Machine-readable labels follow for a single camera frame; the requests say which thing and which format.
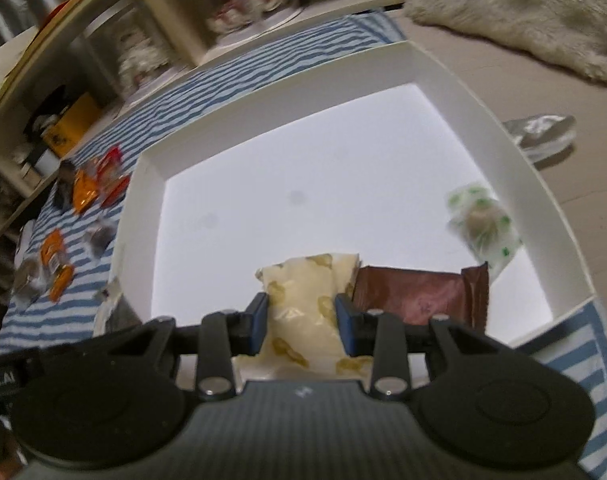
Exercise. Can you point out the pink doll display case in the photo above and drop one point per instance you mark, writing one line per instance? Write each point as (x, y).
(243, 10)

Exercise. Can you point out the grey white snack packet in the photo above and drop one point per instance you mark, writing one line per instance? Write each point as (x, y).
(115, 312)

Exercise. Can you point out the black orange snack packet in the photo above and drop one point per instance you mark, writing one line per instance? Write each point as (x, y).
(64, 185)

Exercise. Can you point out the green white candy packet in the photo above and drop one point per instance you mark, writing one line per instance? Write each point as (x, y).
(485, 227)

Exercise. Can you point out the clear packet dark snack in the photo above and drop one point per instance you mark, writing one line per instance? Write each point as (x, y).
(29, 283)

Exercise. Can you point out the small clear snack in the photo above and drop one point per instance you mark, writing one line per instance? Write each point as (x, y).
(98, 236)

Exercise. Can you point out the yellow black box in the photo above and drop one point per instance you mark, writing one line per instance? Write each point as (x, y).
(67, 131)

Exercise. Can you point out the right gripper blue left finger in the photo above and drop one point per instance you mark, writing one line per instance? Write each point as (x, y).
(256, 323)

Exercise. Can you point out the white shallow box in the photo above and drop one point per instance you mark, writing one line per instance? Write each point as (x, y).
(359, 156)

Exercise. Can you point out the silver foil bag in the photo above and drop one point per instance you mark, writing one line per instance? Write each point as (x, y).
(542, 136)

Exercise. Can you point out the blue striped bed sheet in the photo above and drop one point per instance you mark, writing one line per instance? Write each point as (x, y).
(577, 346)

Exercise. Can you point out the white cylinder cup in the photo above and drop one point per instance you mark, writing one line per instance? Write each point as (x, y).
(47, 163)

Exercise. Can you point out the brown snack packet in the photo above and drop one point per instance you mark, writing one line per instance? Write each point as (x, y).
(416, 296)

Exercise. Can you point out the cream yellow snack packet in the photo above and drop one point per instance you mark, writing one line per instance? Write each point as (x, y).
(302, 340)

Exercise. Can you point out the wooden headboard shelf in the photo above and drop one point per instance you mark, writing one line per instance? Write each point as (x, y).
(69, 66)

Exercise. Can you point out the white doll display case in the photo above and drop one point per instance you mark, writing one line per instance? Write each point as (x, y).
(131, 51)

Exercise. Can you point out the short orange snack packet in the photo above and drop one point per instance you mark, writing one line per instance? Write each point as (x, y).
(85, 191)

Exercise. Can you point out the red clear snack packet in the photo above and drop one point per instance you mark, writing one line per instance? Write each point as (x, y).
(111, 178)

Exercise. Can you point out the long orange snack packet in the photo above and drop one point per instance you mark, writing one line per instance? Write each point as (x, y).
(55, 262)

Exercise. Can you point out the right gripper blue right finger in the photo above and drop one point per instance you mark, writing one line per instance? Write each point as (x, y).
(345, 315)

